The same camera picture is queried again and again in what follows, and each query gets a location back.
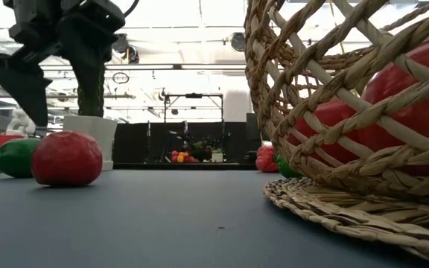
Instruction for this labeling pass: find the green cactus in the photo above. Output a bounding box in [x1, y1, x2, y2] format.
[77, 63, 107, 118]

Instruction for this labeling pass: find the distant fruit pile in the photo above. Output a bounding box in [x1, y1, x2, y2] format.
[170, 150, 200, 164]

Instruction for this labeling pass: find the white plant pot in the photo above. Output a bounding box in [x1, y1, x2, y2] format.
[63, 115, 119, 172]

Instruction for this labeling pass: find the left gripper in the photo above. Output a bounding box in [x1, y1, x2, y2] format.
[0, 0, 126, 127]

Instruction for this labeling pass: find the black partition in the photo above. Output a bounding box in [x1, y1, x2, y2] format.
[112, 121, 262, 170]

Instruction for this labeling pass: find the distant black metal frame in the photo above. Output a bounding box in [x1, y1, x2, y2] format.
[163, 92, 226, 124]

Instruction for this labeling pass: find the woven wicker basket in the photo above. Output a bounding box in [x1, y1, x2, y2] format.
[243, 0, 429, 266]

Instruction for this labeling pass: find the pink-red bell pepper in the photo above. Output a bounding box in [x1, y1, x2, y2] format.
[255, 144, 279, 173]

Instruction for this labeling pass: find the green lime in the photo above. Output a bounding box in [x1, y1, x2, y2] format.
[0, 137, 42, 179]
[273, 153, 305, 179]

